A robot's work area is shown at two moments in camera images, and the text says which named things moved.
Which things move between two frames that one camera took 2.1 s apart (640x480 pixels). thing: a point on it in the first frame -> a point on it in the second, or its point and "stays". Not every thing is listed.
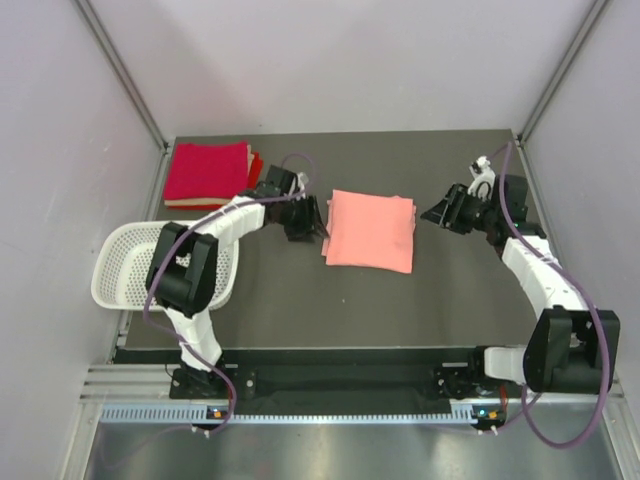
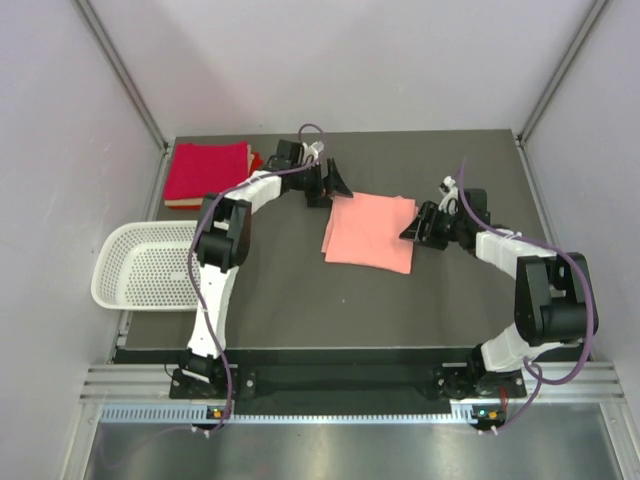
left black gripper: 310,223 -> 330,183
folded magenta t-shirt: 205,171 stays
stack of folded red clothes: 256,174 stays
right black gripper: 454,204 -> 430,214
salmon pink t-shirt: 370,230 stays
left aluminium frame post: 124,72 stays
